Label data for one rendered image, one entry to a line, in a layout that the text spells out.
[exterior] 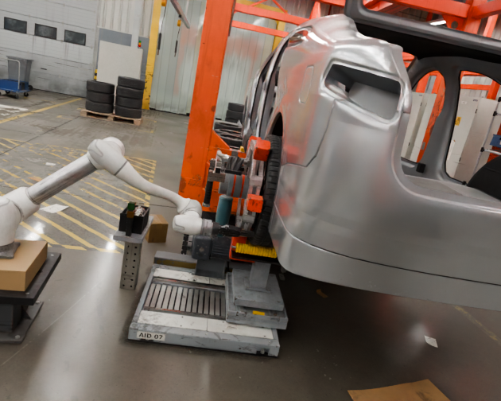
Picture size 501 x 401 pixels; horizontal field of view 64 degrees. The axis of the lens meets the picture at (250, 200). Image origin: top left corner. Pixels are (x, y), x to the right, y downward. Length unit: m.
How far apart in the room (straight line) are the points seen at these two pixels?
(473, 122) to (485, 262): 5.17
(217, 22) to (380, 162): 1.69
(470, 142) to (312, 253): 5.40
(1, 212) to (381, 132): 1.74
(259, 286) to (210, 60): 1.47
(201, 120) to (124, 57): 10.58
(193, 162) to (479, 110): 4.85
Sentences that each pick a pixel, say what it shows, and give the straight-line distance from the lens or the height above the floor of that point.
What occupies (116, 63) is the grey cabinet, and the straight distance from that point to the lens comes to 13.26.
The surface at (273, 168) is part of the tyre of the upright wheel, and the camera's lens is 2.08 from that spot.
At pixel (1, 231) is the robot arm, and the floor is 0.53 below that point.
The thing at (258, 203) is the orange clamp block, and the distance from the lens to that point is 2.03.
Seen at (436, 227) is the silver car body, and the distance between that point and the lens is 1.45.
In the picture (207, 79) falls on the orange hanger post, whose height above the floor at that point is 1.41.
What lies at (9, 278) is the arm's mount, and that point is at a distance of 2.20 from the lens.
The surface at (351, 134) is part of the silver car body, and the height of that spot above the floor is 1.33.
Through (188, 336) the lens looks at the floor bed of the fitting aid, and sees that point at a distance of 2.32.
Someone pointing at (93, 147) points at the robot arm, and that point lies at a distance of 2.10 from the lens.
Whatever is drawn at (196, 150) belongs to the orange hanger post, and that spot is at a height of 0.94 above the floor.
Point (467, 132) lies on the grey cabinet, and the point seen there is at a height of 1.40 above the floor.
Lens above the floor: 1.41
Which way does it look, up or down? 15 degrees down
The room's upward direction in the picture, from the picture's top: 11 degrees clockwise
